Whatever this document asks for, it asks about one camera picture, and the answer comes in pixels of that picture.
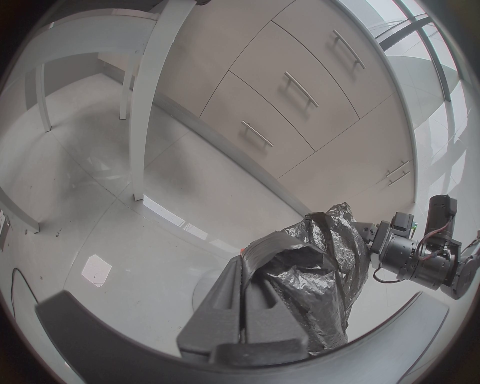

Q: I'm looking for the beige cabinet with drawers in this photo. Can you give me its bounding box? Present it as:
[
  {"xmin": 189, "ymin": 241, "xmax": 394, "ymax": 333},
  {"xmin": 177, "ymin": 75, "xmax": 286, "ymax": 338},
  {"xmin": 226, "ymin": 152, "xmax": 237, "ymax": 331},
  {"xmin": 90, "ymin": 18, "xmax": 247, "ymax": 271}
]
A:
[{"xmin": 97, "ymin": 0, "xmax": 419, "ymax": 222}]

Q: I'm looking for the grey padded white chair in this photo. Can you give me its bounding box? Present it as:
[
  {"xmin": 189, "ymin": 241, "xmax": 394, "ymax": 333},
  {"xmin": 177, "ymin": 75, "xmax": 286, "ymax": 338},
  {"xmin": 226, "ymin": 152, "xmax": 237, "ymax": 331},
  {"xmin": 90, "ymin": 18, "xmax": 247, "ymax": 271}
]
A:
[{"xmin": 0, "ymin": 0, "xmax": 211, "ymax": 235}]

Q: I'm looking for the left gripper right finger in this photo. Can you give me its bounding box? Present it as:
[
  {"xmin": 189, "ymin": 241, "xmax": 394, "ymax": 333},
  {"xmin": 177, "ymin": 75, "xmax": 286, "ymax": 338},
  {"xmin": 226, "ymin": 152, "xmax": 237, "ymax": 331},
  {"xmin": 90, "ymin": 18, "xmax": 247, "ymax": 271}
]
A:
[{"xmin": 240, "ymin": 279, "xmax": 310, "ymax": 357}]

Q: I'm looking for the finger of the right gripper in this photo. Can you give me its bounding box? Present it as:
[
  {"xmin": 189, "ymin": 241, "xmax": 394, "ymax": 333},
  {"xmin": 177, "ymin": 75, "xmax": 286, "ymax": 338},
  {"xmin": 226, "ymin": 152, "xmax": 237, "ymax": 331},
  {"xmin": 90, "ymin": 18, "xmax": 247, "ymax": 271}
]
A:
[{"xmin": 354, "ymin": 222, "xmax": 379, "ymax": 246}]

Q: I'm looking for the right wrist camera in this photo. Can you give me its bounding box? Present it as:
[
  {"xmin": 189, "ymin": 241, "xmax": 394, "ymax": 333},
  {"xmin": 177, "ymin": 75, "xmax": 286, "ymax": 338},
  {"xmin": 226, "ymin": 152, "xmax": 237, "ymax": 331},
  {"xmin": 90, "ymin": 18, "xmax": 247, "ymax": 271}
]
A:
[{"xmin": 391, "ymin": 212, "xmax": 418, "ymax": 241}]

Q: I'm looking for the black cable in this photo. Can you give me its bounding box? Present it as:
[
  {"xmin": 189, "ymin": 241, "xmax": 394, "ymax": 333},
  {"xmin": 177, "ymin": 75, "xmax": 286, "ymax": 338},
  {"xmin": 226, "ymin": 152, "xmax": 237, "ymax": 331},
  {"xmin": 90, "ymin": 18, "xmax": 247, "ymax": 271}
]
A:
[{"xmin": 10, "ymin": 268, "xmax": 39, "ymax": 305}]

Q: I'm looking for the black plastic bag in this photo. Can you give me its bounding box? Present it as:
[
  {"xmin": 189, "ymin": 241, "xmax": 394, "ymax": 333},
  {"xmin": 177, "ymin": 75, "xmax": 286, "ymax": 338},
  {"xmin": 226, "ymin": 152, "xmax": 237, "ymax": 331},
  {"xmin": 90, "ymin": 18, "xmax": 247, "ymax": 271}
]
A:
[{"xmin": 240, "ymin": 202, "xmax": 371, "ymax": 356}]

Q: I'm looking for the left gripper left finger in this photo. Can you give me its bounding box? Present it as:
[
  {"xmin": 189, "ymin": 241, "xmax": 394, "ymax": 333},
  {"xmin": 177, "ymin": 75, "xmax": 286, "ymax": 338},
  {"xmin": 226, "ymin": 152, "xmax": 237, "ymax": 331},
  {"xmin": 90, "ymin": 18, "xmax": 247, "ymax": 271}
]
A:
[{"xmin": 177, "ymin": 255, "xmax": 246, "ymax": 365}]

